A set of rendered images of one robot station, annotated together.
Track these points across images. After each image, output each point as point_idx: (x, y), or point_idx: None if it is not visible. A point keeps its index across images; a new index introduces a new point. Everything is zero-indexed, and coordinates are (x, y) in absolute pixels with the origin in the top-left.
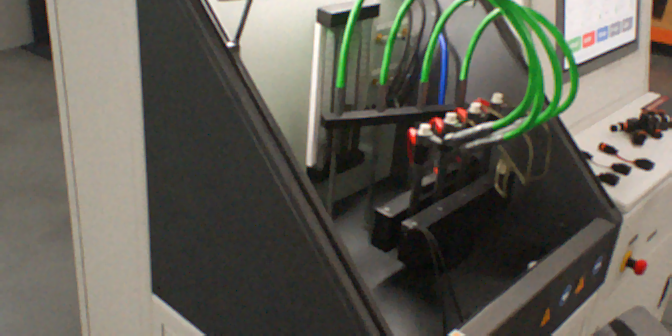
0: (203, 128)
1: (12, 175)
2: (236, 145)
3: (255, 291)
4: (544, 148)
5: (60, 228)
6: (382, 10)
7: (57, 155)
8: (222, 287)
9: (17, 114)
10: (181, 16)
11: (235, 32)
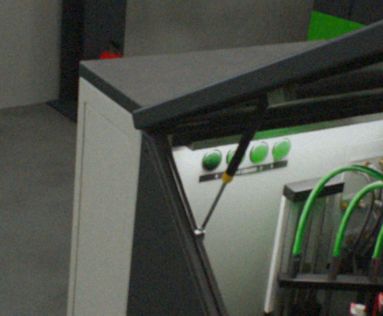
0: (170, 288)
1: (21, 240)
2: (191, 309)
3: None
4: None
5: (55, 301)
6: (349, 183)
7: (62, 224)
8: None
9: (34, 176)
10: (165, 205)
11: (209, 205)
